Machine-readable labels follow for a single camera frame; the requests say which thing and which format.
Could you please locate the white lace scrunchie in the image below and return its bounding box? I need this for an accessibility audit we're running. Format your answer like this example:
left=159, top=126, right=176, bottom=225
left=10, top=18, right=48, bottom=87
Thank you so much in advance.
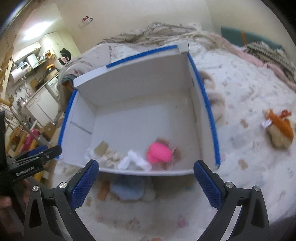
left=84, top=148, right=125, bottom=169

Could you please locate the white sock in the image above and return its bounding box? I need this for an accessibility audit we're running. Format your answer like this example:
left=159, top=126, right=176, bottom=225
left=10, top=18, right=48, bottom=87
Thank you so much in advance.
left=117, top=150, right=152, bottom=171

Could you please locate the brown fuzzy scrunchie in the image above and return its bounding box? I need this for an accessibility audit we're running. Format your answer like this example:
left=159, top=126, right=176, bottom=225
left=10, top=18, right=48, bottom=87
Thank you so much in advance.
left=156, top=138, right=182, bottom=170

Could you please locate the light blue soft cloth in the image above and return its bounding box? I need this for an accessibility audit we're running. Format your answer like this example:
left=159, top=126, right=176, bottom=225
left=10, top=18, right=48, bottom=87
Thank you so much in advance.
left=110, top=175, right=145, bottom=201

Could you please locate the person's left hand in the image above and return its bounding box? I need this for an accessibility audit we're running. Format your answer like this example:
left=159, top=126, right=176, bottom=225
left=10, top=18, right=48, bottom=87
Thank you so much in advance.
left=1, top=179, right=31, bottom=240

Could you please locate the wooden chair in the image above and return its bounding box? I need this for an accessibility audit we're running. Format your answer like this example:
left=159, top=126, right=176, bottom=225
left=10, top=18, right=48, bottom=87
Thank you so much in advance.
left=1, top=98, right=50, bottom=156

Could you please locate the white kitchen cabinet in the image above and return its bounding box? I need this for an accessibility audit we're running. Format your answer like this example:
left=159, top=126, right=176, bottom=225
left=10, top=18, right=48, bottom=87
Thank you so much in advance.
left=23, top=87, right=58, bottom=126

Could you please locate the white washing machine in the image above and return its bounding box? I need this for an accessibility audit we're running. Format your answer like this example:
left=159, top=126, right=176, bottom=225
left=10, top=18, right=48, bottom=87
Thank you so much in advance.
left=45, top=75, right=59, bottom=98

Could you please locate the patterned white bed cover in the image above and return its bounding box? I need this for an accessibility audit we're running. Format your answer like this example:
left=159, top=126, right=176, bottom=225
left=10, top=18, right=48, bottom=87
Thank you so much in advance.
left=78, top=43, right=295, bottom=240

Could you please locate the brown plush toy orange scarf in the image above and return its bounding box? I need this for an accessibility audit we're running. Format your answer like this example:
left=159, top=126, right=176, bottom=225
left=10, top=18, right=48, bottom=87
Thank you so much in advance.
left=261, top=109, right=295, bottom=149

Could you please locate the white box with blue rim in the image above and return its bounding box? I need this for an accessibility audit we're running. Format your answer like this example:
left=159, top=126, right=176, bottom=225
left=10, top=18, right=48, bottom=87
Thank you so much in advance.
left=58, top=41, right=221, bottom=176

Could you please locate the beige furry cloth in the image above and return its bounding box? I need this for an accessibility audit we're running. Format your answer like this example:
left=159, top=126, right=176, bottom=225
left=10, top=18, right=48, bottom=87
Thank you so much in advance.
left=199, top=71, right=226, bottom=126

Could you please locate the beige crumpled blanket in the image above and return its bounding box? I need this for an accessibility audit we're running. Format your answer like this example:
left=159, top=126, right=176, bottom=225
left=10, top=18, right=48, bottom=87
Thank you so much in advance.
left=58, top=22, right=236, bottom=85

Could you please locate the striped knitted blanket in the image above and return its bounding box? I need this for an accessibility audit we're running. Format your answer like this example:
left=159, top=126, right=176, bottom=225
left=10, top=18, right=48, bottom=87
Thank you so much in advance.
left=244, top=41, right=295, bottom=83

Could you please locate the teal cushion with orange stripe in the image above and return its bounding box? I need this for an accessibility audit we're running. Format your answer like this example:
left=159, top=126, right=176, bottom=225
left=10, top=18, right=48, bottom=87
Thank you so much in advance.
left=221, top=26, right=284, bottom=50

